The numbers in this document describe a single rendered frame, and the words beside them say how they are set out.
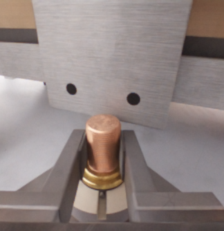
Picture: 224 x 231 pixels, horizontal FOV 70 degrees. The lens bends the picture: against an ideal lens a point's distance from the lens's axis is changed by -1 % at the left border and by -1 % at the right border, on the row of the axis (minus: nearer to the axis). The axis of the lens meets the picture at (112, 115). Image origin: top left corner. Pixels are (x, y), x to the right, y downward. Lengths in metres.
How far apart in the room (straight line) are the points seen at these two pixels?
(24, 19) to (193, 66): 0.25
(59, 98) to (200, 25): 0.17
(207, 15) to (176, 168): 0.21
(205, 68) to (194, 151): 0.19
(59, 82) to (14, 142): 0.21
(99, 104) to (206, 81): 0.11
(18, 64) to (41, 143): 0.14
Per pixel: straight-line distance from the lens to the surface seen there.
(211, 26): 0.23
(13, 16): 0.33
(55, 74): 0.17
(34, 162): 0.30
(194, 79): 0.19
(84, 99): 0.16
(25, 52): 0.26
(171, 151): 0.32
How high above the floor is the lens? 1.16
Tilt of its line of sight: 30 degrees up
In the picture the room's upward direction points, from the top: 178 degrees counter-clockwise
